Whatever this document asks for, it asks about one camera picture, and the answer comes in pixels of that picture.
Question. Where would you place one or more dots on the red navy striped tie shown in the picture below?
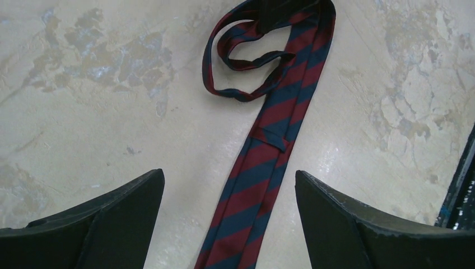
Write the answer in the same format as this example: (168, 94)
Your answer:
(242, 214)

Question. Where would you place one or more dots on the black mounting base plate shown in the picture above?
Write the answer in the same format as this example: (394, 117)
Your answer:
(457, 210)

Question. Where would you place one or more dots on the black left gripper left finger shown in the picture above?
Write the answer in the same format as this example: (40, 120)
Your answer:
(113, 230)

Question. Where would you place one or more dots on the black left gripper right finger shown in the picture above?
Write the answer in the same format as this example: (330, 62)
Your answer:
(342, 232)

